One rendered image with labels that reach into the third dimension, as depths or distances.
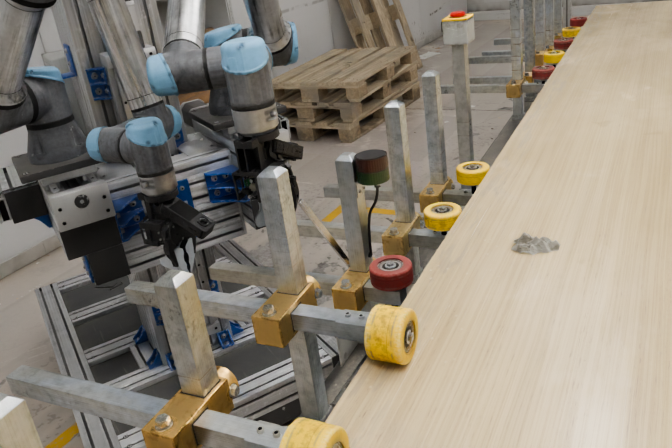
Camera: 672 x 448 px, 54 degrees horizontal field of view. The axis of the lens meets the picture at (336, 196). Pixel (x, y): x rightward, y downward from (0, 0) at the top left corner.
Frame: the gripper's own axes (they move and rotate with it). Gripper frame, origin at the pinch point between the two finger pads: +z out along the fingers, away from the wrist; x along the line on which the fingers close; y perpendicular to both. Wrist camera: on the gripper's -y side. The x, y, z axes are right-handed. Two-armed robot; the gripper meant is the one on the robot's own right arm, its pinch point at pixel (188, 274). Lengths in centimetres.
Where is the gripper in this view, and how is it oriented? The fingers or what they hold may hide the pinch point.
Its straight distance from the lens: 151.6
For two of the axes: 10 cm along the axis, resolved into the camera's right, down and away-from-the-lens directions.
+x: -4.3, 4.0, -8.1
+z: 1.3, 9.2, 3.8
